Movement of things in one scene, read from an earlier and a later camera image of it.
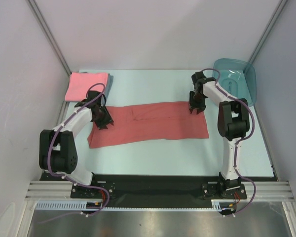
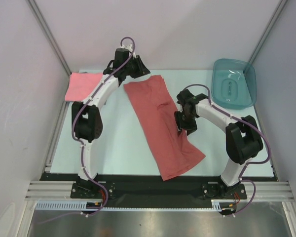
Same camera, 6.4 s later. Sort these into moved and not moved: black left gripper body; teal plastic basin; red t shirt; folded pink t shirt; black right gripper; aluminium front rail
Moved: black right gripper; black left gripper body; red t shirt
Not moved: teal plastic basin; folded pink t shirt; aluminium front rail
